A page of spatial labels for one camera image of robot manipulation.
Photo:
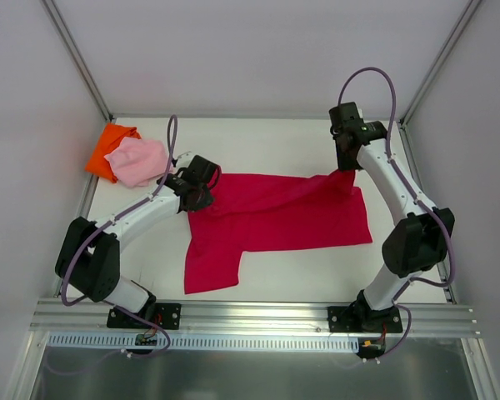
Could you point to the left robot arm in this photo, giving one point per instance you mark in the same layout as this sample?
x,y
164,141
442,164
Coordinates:
x,y
90,256

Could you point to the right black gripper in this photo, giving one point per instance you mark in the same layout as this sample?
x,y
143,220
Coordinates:
x,y
347,156

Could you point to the aluminium mounting rail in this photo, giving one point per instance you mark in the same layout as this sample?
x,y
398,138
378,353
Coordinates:
x,y
437,320

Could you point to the white slotted cable duct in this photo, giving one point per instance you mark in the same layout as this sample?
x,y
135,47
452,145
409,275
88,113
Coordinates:
x,y
205,342

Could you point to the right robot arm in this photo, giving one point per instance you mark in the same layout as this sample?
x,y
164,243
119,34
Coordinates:
x,y
418,240

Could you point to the magenta t shirt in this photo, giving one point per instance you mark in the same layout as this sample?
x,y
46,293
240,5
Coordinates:
x,y
270,213

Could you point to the right aluminium frame post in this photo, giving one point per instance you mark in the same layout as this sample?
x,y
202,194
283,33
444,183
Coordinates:
x,y
458,29

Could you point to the left aluminium frame post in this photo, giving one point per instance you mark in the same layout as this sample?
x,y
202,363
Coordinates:
x,y
58,22

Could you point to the aluminium frame post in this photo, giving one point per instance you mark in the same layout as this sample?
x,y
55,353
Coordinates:
x,y
58,22
458,29

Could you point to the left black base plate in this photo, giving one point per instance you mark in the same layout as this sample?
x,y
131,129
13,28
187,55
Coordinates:
x,y
165,315

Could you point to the pink folded t shirt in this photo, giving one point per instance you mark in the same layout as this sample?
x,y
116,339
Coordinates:
x,y
135,162

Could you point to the orange folded t shirt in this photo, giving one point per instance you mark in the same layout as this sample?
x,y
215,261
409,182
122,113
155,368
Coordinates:
x,y
111,137

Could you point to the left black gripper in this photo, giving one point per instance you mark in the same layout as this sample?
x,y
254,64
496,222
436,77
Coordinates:
x,y
208,193

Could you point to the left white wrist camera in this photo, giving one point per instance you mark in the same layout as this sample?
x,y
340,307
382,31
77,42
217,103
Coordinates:
x,y
181,161

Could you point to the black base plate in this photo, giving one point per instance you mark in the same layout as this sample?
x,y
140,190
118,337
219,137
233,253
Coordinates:
x,y
351,319
165,315

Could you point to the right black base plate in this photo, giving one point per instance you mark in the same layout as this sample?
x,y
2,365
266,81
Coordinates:
x,y
351,319

